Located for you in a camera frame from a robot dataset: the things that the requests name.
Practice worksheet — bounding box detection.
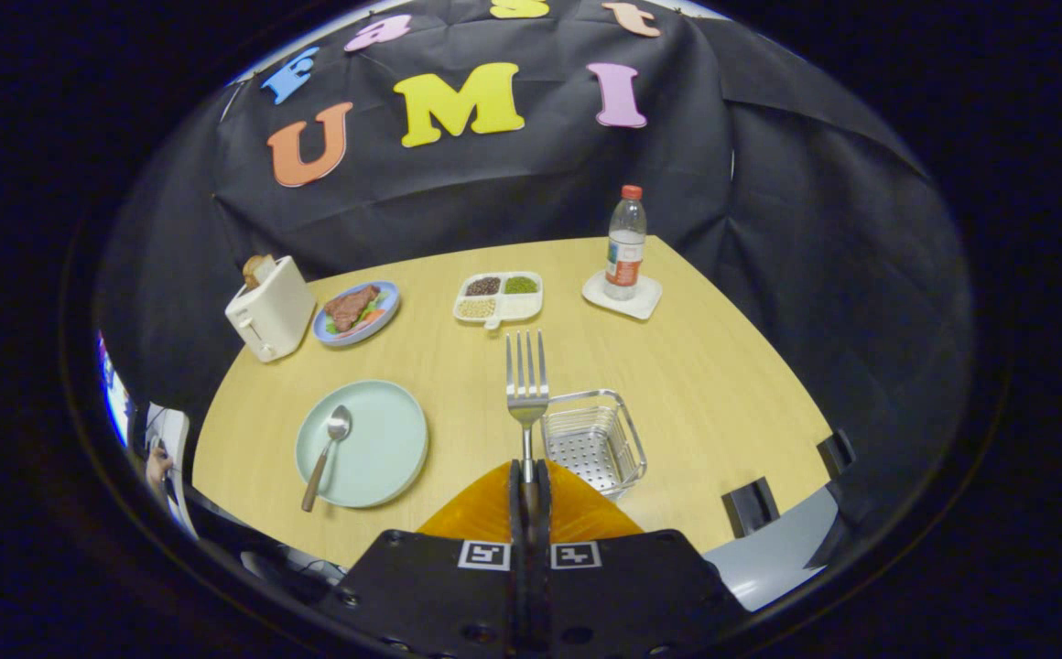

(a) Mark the white divided condiment dish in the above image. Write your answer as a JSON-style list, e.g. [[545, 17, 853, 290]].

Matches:
[[453, 271, 544, 330]]

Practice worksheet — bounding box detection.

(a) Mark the white square coaster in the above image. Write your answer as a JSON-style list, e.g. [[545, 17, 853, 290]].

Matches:
[[582, 269, 663, 320]]

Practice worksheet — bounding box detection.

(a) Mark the metal wire basket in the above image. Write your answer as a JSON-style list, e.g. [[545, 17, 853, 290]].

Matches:
[[542, 389, 648, 502]]

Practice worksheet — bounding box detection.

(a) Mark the metal spoon with wooden handle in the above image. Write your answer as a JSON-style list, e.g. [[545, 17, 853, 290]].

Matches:
[[301, 405, 352, 513]]

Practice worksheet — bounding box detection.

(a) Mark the pale green plate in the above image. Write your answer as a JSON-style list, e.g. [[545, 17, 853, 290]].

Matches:
[[295, 380, 429, 510]]

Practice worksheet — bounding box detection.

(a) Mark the metal fork with wooden handle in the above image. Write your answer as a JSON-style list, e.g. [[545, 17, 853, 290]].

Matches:
[[505, 330, 550, 543]]

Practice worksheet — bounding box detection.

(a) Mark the white side desk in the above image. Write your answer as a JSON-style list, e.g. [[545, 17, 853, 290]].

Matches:
[[145, 403, 198, 541]]

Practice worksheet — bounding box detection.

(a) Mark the clear bottle with red cap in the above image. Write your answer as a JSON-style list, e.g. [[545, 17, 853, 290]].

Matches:
[[604, 185, 648, 301]]

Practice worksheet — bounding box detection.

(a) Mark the computer monitor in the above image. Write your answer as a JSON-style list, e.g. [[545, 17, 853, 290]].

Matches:
[[96, 334, 134, 449]]

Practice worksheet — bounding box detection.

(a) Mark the black table clamp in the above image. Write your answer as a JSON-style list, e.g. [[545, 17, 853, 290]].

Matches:
[[721, 477, 781, 538], [817, 428, 858, 477]]

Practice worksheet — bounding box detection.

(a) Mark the brown steak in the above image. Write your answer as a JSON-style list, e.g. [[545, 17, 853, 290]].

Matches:
[[323, 285, 382, 332]]

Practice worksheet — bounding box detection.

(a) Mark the green lettuce leaf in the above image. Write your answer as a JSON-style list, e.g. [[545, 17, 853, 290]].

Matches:
[[325, 293, 390, 336]]

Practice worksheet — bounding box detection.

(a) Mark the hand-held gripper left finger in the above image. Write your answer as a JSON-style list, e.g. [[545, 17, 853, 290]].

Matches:
[[330, 460, 532, 659]]

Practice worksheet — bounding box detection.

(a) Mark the black backdrop cloth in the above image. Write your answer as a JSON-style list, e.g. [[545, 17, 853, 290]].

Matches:
[[96, 0, 976, 568]]

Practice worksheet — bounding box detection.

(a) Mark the blue plate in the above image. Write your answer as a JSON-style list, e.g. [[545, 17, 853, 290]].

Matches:
[[312, 280, 401, 347]]

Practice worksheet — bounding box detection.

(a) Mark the cream white toaster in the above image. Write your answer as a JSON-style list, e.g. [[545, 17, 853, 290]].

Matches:
[[224, 255, 318, 363]]

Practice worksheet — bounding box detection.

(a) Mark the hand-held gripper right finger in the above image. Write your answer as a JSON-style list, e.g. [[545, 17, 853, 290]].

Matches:
[[531, 460, 747, 659]]

